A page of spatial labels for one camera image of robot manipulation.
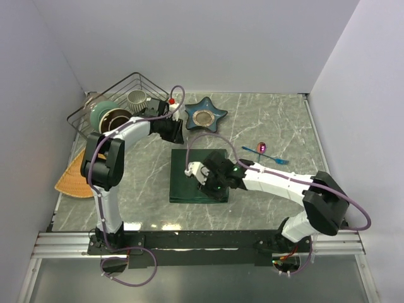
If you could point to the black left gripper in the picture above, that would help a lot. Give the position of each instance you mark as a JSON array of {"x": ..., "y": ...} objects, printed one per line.
[{"x": 177, "y": 135}]

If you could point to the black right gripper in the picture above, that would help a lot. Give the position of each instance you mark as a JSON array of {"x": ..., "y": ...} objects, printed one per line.
[{"x": 207, "y": 190}]

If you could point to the dark green cloth napkin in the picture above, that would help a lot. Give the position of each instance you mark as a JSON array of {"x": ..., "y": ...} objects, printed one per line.
[{"x": 184, "y": 189}]

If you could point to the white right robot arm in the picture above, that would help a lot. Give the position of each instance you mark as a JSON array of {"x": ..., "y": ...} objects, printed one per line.
[{"x": 324, "y": 202}]

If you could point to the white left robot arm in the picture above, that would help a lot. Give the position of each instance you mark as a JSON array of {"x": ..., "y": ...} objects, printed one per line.
[{"x": 116, "y": 130}]

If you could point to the blue star-shaped ceramic dish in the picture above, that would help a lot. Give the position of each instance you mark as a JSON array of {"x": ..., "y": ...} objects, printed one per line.
[{"x": 204, "y": 115}]

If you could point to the striped grey ceramic mug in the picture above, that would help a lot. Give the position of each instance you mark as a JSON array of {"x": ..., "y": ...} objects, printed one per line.
[{"x": 137, "y": 100}]

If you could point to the iridescent rainbow metal spoon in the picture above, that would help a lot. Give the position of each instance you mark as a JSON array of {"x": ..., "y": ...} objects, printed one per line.
[{"x": 261, "y": 147}]

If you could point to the blue metal fork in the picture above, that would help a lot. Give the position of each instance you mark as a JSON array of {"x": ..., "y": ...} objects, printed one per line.
[{"x": 276, "y": 160}]

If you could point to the dark brown ceramic bowl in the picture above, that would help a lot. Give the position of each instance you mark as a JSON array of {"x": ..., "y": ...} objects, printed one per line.
[{"x": 113, "y": 119}]

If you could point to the green ceramic bowl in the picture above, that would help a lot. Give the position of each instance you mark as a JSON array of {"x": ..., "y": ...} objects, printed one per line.
[{"x": 99, "y": 111}]

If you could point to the clear glass jar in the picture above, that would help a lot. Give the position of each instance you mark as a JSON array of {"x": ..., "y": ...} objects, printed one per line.
[{"x": 91, "y": 100}]

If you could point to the orange woven fan-shaped mat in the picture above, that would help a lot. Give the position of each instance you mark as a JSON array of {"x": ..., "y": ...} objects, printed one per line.
[{"x": 72, "y": 183}]

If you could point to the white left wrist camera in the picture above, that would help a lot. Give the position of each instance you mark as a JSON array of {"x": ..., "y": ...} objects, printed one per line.
[{"x": 175, "y": 109}]

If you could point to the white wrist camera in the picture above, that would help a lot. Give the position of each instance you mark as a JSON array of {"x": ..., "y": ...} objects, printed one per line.
[
  {"x": 197, "y": 170},
  {"x": 175, "y": 109}
]

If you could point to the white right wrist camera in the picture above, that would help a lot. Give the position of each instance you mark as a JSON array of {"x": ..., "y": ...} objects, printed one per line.
[{"x": 197, "y": 170}]

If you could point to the black wire dish rack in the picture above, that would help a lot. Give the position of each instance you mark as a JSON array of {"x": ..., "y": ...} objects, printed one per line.
[{"x": 80, "y": 119}]

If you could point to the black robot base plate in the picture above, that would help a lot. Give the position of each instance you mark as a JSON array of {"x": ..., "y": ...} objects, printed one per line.
[{"x": 194, "y": 248}]

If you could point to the aluminium frame rail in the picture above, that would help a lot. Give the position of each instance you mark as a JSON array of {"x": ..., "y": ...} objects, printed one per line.
[{"x": 61, "y": 245}]

